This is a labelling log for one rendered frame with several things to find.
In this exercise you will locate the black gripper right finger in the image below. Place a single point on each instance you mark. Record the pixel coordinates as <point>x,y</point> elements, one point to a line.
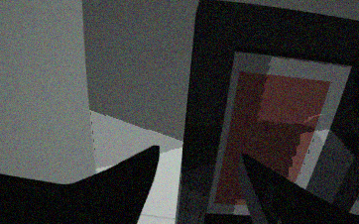
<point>273,199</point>

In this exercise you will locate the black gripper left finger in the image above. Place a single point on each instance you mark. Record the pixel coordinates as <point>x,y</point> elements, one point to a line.
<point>113,196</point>

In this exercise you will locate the black picture frame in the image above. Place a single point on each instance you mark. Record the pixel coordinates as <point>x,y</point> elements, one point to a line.
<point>279,85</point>

